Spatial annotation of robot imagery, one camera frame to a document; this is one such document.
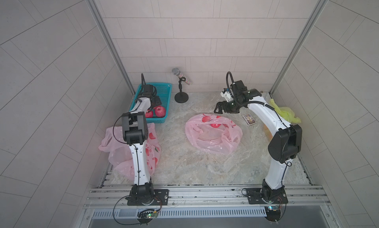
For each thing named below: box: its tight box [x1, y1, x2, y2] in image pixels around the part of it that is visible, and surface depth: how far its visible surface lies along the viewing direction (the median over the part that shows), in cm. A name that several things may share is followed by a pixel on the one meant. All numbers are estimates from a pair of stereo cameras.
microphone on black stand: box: [171, 67, 193, 104], surface depth 113 cm
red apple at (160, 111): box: [152, 105, 166, 118], surface depth 101 cm
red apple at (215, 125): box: [210, 123, 222, 129], surface depth 96 cm
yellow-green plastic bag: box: [268, 98, 302, 124], surface depth 83 cm
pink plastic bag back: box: [185, 113, 243, 155], surface depth 89 cm
